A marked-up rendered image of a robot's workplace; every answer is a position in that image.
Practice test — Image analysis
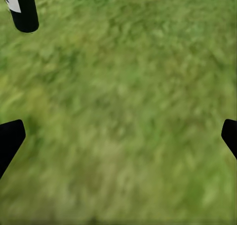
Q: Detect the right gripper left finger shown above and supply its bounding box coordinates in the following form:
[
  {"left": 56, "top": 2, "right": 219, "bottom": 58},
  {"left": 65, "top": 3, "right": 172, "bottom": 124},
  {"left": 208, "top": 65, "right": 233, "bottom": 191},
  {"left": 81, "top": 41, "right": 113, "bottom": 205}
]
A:
[{"left": 0, "top": 119, "right": 26, "bottom": 178}]

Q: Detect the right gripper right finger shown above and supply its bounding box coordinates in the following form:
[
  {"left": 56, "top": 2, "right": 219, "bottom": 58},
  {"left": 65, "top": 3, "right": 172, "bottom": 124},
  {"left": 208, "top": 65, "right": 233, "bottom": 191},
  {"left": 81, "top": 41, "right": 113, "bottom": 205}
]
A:
[{"left": 221, "top": 119, "right": 237, "bottom": 159}]

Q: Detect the pesticide atomizer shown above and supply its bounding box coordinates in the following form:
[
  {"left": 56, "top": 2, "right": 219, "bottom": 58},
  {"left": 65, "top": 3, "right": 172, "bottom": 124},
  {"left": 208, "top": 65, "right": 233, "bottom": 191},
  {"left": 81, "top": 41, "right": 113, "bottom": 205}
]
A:
[{"left": 6, "top": 0, "right": 39, "bottom": 33}]

